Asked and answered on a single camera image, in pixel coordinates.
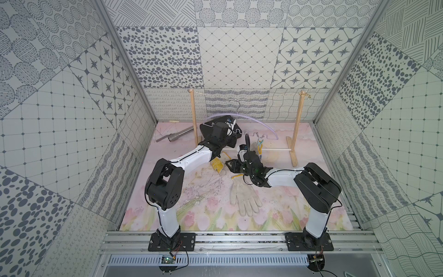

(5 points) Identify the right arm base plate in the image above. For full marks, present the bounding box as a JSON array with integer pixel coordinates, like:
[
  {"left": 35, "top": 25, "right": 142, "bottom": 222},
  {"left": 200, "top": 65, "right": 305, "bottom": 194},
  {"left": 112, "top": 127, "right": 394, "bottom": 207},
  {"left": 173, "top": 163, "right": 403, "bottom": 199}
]
[{"left": 284, "top": 232, "right": 334, "bottom": 252}]

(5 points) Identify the wooden drying rack frame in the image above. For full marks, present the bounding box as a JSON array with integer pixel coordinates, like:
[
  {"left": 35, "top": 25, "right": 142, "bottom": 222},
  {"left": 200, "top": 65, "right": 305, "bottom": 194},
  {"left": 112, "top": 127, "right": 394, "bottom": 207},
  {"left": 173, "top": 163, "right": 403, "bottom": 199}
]
[{"left": 188, "top": 88, "right": 308, "bottom": 167}]

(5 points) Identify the perforated cable tray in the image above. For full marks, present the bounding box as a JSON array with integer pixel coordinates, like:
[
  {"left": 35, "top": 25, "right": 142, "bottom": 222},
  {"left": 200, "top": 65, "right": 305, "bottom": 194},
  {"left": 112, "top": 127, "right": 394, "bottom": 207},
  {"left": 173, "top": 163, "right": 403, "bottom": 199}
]
[{"left": 108, "top": 253, "right": 309, "bottom": 267}]

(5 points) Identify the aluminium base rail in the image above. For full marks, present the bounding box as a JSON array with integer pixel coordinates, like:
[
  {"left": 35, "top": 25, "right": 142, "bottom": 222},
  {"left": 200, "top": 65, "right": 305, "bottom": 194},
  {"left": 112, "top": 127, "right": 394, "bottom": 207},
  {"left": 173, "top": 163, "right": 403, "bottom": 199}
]
[{"left": 99, "top": 230, "right": 383, "bottom": 254}]

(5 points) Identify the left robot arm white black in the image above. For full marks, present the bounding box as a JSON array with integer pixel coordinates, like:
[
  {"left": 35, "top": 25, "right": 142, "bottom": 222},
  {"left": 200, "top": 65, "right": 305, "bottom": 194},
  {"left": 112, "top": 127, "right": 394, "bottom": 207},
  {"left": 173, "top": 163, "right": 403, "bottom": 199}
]
[{"left": 144, "top": 115, "right": 241, "bottom": 240}]

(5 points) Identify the purple clip hanger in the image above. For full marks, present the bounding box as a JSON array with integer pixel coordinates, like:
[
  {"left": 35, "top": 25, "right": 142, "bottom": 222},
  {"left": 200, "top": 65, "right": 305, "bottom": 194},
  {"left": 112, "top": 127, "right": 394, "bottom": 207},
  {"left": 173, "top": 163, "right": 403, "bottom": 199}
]
[{"left": 205, "top": 98, "right": 279, "bottom": 140}]

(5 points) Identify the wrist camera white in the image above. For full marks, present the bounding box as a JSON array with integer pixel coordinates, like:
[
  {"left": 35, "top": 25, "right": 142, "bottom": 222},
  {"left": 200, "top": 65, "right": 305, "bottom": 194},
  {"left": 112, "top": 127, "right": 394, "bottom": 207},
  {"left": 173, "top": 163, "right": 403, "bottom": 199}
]
[
  {"left": 238, "top": 144, "right": 250, "bottom": 158},
  {"left": 225, "top": 117, "right": 236, "bottom": 131}
]

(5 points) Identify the white work glove yellow cuff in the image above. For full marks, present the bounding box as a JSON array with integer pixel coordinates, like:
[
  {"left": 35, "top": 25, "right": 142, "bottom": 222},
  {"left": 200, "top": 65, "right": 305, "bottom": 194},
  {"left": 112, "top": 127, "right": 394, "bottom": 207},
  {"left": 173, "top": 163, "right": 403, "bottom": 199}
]
[{"left": 230, "top": 174, "right": 263, "bottom": 217}]

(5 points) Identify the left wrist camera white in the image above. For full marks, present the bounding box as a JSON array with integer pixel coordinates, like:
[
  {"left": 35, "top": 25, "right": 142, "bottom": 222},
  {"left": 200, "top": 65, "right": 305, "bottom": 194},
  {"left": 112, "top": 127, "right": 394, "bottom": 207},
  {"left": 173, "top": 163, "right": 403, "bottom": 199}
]
[{"left": 225, "top": 117, "right": 236, "bottom": 131}]

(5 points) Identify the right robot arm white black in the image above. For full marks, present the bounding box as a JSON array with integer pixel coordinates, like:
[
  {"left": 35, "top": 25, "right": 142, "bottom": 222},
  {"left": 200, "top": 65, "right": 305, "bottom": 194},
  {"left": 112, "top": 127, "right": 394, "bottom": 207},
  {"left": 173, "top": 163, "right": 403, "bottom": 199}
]
[{"left": 226, "top": 151, "right": 342, "bottom": 247}]

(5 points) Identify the black plastic tool case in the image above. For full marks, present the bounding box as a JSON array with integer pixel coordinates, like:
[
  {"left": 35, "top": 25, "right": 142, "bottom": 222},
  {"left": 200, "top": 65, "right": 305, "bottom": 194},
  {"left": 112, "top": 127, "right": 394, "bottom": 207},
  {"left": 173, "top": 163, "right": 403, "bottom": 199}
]
[{"left": 200, "top": 116, "right": 242, "bottom": 148}]

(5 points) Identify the yellow dotted work glove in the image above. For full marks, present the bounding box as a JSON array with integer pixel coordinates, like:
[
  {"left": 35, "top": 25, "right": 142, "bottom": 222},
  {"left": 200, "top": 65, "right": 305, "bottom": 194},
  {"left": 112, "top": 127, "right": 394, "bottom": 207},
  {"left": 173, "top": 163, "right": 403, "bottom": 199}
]
[{"left": 210, "top": 151, "right": 232, "bottom": 175}]

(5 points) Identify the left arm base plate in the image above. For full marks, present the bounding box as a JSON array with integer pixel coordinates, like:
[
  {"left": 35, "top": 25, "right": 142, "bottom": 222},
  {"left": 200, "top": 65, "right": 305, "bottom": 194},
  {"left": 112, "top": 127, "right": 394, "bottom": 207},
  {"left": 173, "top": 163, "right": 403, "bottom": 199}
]
[{"left": 148, "top": 231, "right": 196, "bottom": 252}]

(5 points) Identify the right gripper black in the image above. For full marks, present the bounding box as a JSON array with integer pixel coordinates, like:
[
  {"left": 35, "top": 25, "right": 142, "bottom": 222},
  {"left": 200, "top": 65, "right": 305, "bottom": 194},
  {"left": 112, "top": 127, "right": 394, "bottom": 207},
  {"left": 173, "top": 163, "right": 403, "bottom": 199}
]
[{"left": 225, "top": 159, "right": 255, "bottom": 178}]

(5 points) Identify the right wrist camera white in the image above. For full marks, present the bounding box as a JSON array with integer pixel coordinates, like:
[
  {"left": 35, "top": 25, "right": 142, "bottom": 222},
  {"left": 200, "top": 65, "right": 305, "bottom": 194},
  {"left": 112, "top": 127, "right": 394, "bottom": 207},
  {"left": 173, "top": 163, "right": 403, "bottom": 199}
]
[{"left": 238, "top": 144, "right": 250, "bottom": 158}]

